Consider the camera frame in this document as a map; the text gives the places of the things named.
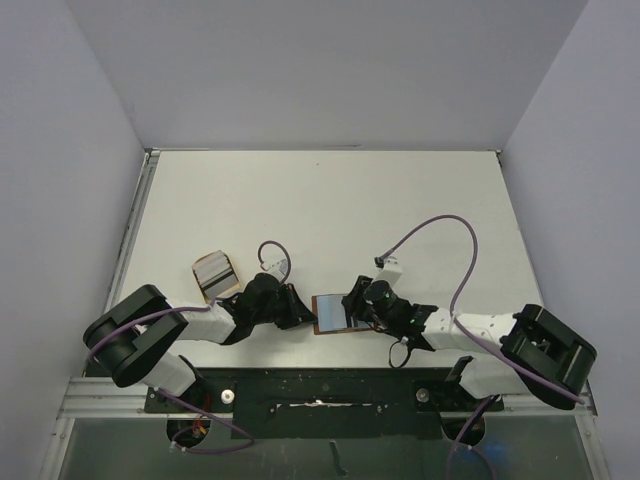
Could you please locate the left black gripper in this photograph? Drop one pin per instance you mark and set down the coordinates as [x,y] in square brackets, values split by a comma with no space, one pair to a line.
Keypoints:
[297,312]

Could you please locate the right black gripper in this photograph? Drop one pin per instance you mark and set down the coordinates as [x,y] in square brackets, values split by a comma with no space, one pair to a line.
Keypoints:
[356,301]

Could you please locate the brown leather card holder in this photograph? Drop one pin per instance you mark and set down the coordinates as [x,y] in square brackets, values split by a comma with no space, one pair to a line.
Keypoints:
[331,316]

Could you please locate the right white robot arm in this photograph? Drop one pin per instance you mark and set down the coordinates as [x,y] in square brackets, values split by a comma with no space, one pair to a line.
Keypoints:
[550,360]

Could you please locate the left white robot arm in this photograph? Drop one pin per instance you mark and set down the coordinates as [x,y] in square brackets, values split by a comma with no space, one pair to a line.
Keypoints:
[131,341]

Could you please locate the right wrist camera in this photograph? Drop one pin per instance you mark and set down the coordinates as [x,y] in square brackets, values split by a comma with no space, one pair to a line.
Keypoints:
[390,271]

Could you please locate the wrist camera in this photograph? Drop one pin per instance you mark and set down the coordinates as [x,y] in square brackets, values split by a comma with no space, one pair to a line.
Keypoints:
[276,268]
[390,271]

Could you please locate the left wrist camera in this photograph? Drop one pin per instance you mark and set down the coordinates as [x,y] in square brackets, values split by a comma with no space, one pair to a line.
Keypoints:
[276,268]

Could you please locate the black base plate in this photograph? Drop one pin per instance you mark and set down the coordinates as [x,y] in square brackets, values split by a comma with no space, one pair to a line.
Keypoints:
[426,403]

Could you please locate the aluminium frame rail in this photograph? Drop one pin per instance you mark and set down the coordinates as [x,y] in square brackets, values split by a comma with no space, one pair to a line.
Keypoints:
[100,398]

